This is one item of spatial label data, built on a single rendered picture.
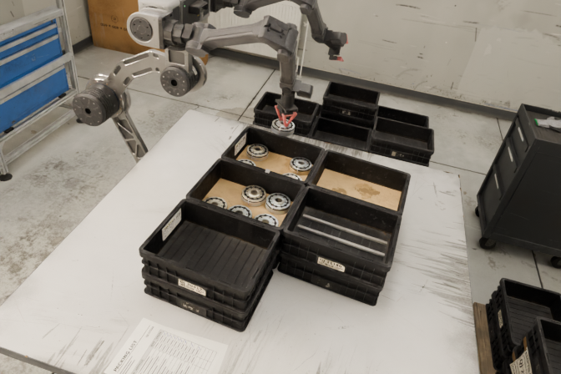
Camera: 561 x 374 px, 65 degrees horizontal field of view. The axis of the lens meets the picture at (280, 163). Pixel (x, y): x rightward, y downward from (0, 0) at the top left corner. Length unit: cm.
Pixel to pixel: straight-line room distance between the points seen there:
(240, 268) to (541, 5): 384
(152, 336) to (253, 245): 46
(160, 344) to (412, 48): 386
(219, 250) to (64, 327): 56
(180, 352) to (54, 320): 44
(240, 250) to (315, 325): 37
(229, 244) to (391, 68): 349
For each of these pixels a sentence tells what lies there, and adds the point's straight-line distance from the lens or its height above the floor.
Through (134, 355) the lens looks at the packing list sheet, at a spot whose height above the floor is 70.
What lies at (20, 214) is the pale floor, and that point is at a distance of 322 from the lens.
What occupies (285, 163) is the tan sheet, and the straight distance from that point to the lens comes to 210.
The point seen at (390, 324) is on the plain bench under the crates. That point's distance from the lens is 174.
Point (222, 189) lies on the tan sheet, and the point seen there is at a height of 83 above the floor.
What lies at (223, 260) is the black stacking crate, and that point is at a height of 83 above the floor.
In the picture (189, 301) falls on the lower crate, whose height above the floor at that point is 76.
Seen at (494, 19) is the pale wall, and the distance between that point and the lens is 473.
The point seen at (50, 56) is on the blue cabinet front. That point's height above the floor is 64.
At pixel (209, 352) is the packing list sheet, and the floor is 70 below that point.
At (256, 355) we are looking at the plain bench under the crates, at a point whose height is 70.
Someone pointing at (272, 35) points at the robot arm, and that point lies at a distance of 142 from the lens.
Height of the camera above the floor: 206
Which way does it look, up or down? 36 degrees down
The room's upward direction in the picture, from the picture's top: 8 degrees clockwise
